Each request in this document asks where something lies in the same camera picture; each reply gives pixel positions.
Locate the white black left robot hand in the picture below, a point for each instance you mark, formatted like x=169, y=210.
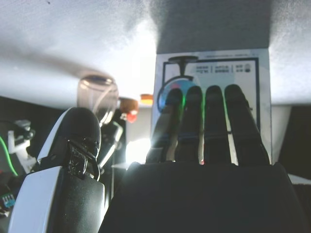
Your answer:
x=194, y=199

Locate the brown transparent spray bottle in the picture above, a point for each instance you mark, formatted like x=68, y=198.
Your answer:
x=97, y=97

